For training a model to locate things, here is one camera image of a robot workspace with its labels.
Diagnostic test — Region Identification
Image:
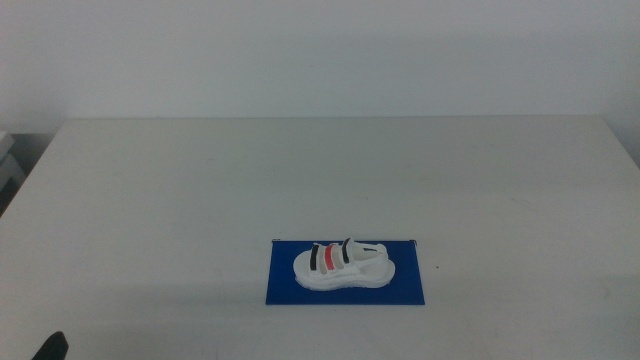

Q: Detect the blue rectangular mat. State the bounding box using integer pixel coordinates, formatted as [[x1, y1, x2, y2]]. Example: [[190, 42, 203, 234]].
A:
[[265, 240, 426, 306]]

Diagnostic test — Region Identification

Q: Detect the white cabinet beside table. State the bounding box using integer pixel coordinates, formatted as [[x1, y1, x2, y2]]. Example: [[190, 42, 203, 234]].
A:
[[0, 131, 26, 199]]

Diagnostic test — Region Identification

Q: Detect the white strappy sandal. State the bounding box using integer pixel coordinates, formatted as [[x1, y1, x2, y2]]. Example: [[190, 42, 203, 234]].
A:
[[292, 237, 397, 292]]

